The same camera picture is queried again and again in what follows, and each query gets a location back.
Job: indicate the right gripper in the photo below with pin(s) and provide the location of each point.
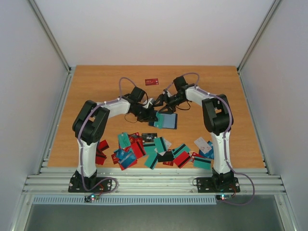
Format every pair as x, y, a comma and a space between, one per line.
167, 100

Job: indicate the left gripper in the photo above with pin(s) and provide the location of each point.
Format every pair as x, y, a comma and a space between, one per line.
148, 117

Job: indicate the teal VIP card bottom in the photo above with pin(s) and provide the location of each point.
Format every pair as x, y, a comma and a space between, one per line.
160, 120

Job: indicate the teal vip card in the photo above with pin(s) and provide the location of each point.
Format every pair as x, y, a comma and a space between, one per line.
123, 140
160, 120

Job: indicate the blue leather card holder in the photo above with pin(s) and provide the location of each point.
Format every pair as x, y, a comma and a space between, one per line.
170, 121

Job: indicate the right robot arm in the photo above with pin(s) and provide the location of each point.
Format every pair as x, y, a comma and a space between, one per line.
218, 121

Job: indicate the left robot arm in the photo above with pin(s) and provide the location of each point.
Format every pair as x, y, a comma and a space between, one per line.
89, 127

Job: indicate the black VIP card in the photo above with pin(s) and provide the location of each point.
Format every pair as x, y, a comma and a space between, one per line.
148, 137

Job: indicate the teal striped card centre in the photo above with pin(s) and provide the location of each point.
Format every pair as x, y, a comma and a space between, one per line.
159, 146

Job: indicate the teal striped card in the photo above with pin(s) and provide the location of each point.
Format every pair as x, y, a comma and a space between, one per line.
159, 146
202, 163
151, 161

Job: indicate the lone red card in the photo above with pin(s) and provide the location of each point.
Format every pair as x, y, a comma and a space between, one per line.
151, 81

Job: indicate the black card lower centre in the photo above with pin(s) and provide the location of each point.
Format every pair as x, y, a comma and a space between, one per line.
166, 157

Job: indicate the teal striped card lower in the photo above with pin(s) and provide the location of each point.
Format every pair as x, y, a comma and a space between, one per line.
151, 161

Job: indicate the blue card pile centre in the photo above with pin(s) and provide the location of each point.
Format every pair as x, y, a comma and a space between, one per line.
124, 159

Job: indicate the white floral card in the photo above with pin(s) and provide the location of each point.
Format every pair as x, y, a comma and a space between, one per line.
202, 145

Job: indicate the teal striped card right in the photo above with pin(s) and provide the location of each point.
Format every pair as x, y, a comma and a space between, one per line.
202, 163

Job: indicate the blue card right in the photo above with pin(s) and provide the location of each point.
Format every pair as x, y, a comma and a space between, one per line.
209, 154

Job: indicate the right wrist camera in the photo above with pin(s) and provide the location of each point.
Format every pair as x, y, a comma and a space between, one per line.
166, 92

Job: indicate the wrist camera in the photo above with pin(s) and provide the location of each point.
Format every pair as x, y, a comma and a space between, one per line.
148, 103
166, 92

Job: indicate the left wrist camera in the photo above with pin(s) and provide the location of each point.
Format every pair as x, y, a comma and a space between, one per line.
148, 103

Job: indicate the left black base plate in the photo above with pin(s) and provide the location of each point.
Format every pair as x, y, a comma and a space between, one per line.
94, 184

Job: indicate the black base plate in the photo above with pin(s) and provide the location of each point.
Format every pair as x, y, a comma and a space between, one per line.
206, 185
94, 184

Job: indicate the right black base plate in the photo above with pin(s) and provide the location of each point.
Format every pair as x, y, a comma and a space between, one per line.
206, 185

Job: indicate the grey slotted cable duct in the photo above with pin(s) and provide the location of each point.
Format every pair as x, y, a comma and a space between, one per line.
125, 200

